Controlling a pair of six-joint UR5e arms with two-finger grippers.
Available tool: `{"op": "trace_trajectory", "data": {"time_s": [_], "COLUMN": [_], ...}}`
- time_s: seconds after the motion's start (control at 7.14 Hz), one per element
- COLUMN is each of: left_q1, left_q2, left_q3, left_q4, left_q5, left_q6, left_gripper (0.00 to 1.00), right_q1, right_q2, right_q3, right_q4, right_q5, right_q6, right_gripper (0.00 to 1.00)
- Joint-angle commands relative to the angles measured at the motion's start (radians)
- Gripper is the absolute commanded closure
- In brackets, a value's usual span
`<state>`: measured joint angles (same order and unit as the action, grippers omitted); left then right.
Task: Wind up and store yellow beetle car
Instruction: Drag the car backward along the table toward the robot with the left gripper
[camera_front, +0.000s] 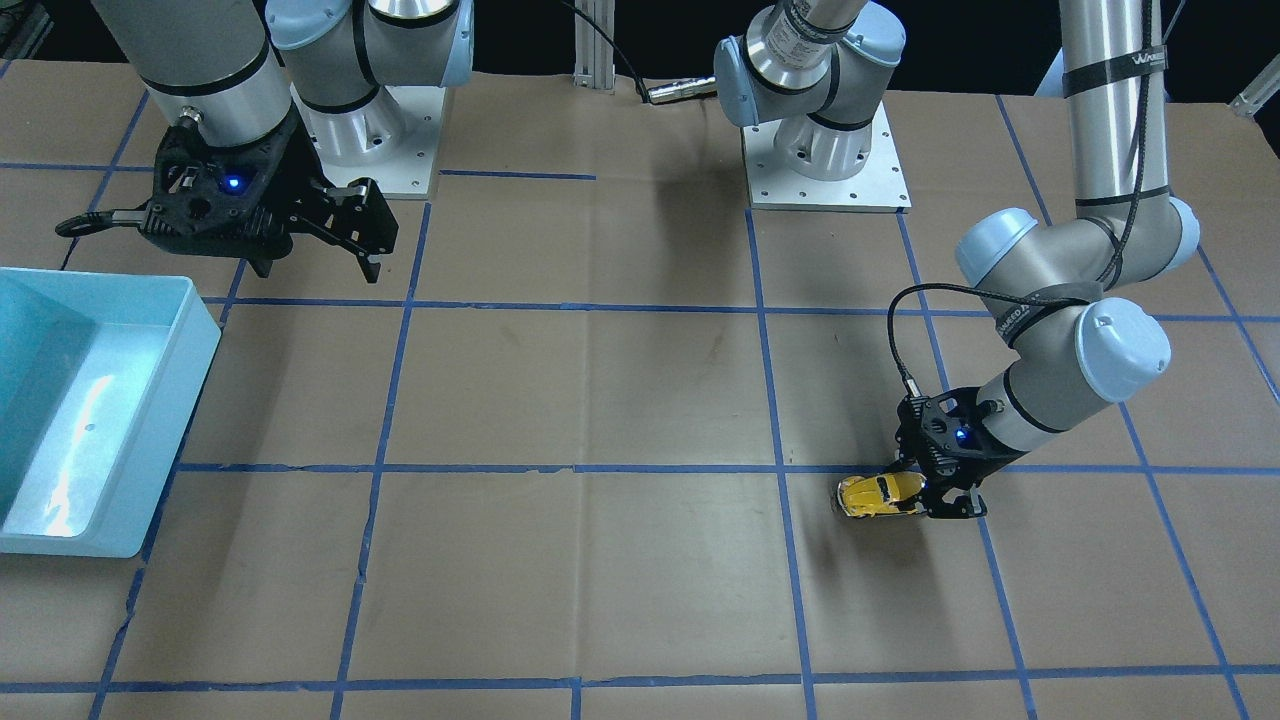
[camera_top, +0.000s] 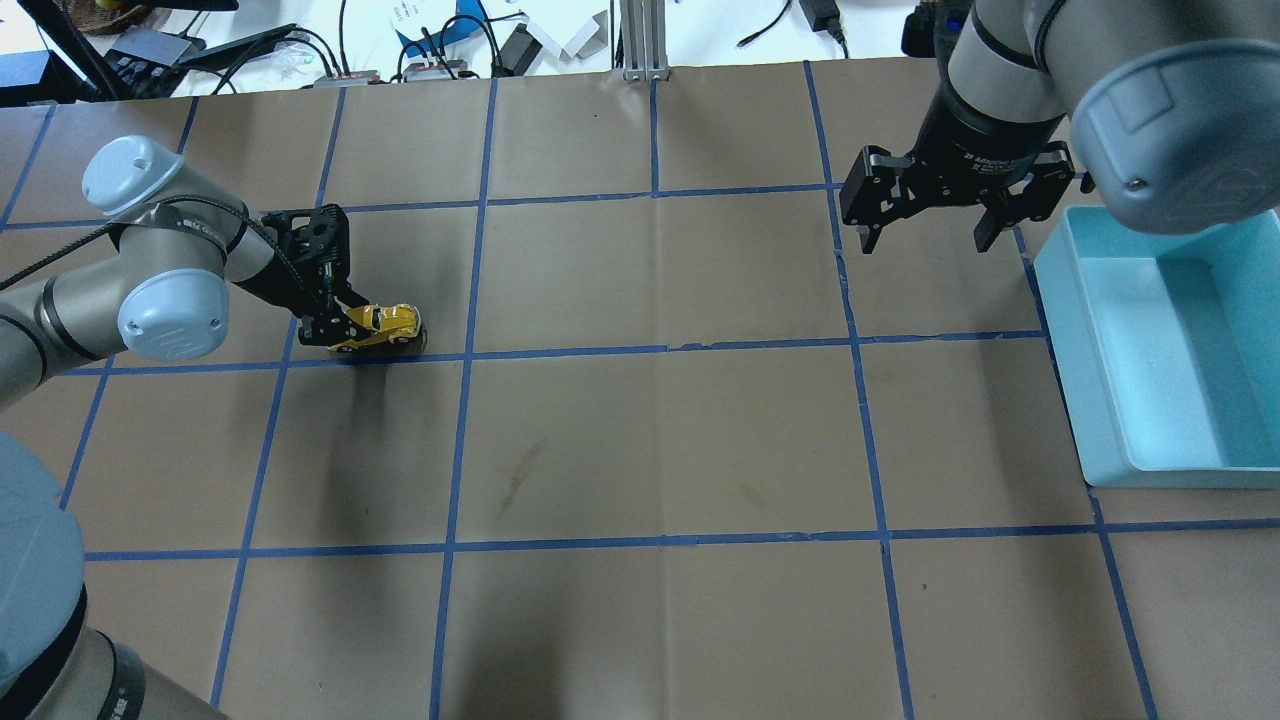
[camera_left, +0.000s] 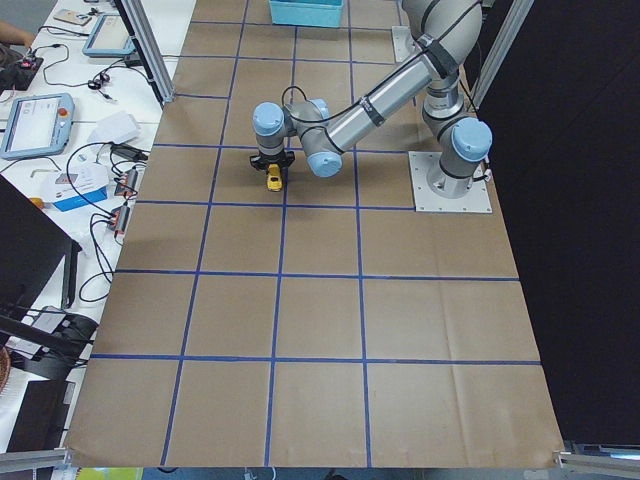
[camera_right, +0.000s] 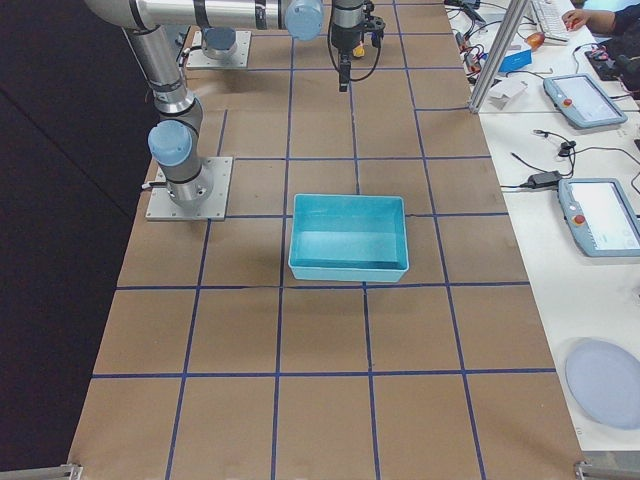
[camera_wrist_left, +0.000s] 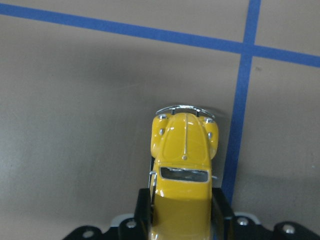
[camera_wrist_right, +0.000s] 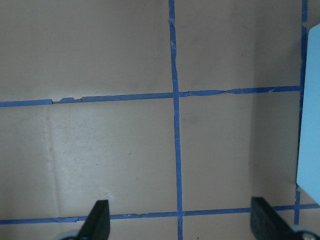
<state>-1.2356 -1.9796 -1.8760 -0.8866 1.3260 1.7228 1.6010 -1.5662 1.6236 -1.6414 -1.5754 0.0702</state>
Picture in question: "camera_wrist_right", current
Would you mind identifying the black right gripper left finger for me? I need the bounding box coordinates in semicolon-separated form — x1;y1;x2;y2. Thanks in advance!
75;200;111;240

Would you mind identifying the light blue plastic bin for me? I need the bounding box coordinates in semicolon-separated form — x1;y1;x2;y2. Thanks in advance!
296;25;320;204

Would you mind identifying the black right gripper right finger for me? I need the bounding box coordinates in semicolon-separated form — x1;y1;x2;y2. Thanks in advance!
250;197;303;240

